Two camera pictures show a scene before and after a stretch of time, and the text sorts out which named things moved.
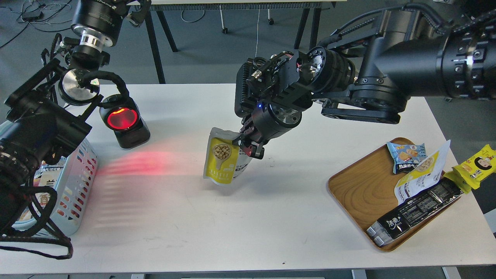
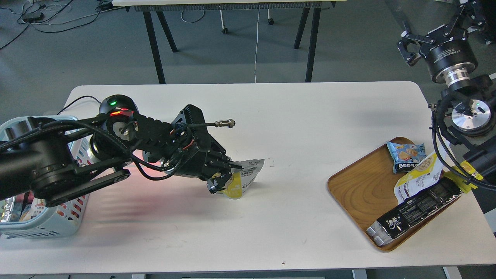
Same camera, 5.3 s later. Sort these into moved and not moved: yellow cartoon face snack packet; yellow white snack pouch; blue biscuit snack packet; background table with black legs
Moved: yellow white snack pouch
Not moved: background table with black legs; yellow cartoon face snack packet; blue biscuit snack packet
